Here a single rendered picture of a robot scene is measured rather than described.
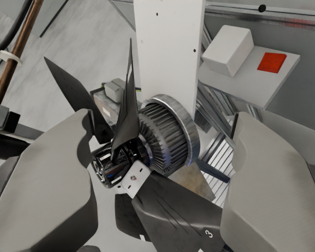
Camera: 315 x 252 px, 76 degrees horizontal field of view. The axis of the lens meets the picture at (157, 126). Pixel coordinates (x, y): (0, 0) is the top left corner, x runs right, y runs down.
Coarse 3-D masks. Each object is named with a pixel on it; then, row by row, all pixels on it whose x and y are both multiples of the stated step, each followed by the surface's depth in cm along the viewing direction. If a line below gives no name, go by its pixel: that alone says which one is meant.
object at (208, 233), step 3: (204, 228) 42; (207, 228) 42; (204, 231) 42; (207, 231) 42; (210, 231) 41; (204, 234) 42; (207, 234) 42; (210, 234) 41; (213, 234) 41; (207, 237) 42; (210, 237) 41; (213, 237) 41; (210, 240) 41
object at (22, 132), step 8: (0, 112) 29; (8, 112) 29; (0, 120) 29; (8, 120) 29; (16, 120) 30; (0, 128) 29; (8, 128) 29; (16, 128) 30; (24, 128) 31; (32, 128) 32; (16, 136) 31; (24, 136) 31; (32, 136) 32
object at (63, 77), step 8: (48, 64) 55; (56, 72) 58; (64, 72) 66; (56, 80) 56; (64, 80) 61; (72, 80) 68; (64, 88) 58; (72, 88) 64; (80, 88) 70; (72, 96) 60; (80, 96) 65; (88, 96) 71; (72, 104) 58; (80, 104) 62; (88, 104) 67; (96, 112) 67; (96, 120) 64; (104, 120) 68
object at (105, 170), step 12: (108, 144) 58; (132, 144) 58; (96, 156) 54; (108, 156) 55; (120, 156) 56; (132, 156) 59; (144, 156) 58; (96, 168) 60; (108, 168) 54; (120, 168) 55; (108, 180) 54; (120, 180) 57
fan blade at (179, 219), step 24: (144, 192) 52; (168, 192) 49; (192, 192) 45; (144, 216) 51; (168, 216) 47; (192, 216) 44; (216, 216) 41; (168, 240) 46; (192, 240) 43; (216, 240) 40
